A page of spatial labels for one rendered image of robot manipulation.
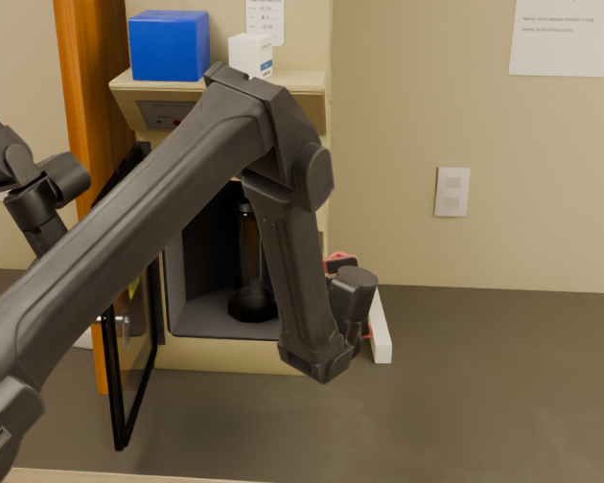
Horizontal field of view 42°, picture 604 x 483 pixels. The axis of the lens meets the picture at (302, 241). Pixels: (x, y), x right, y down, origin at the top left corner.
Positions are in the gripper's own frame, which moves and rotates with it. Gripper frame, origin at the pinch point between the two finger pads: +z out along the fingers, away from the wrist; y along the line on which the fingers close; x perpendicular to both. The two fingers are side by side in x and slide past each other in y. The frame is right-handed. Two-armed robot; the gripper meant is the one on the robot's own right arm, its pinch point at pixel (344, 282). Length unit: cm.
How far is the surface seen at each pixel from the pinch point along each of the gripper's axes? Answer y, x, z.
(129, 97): 35.5, 25.8, 1.3
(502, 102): 10, -34, 54
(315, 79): 31.9, -1.9, 4.7
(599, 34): 20, -55, 54
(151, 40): 43.0, 19.8, 0.4
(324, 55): 34.1, -3.3, 11.1
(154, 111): 32.1, 23.6, 4.0
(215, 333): -12.1, 27.3, 12.3
